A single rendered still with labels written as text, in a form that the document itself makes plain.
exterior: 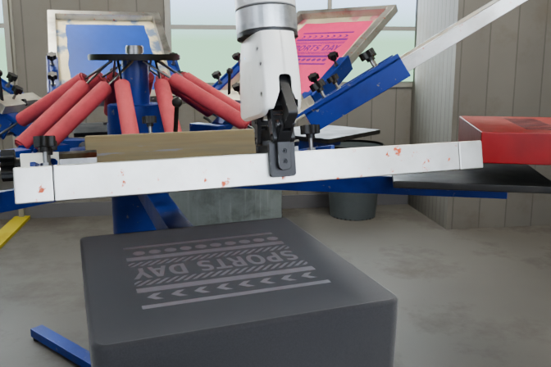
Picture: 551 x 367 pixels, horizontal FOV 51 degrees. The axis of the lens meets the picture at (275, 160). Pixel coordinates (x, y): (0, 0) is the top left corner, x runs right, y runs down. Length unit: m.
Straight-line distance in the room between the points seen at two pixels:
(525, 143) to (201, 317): 1.15
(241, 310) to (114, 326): 0.18
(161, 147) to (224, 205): 3.01
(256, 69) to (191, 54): 4.21
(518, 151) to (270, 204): 2.74
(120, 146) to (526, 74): 3.91
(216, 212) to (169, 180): 3.60
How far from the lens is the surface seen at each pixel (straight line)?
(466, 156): 0.82
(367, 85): 1.61
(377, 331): 0.92
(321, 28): 3.00
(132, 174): 0.65
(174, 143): 1.25
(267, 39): 0.67
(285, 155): 0.68
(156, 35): 3.26
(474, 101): 4.61
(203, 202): 4.23
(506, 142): 1.73
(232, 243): 1.15
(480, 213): 4.79
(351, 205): 4.75
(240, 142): 1.28
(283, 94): 0.66
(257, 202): 4.24
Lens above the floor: 1.31
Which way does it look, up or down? 10 degrees down
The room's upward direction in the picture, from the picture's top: straight up
